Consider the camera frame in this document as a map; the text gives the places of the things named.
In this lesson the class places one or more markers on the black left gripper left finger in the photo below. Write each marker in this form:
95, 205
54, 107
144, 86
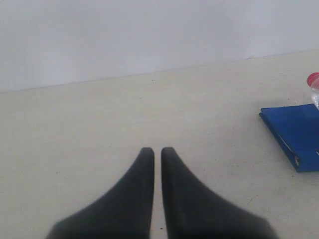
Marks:
124, 212

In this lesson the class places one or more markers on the blue ring binder notebook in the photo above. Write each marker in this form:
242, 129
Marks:
296, 129

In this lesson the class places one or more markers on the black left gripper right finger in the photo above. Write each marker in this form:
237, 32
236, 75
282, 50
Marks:
193, 211

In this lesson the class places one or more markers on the clear water bottle red label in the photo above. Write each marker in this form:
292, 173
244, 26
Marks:
313, 83

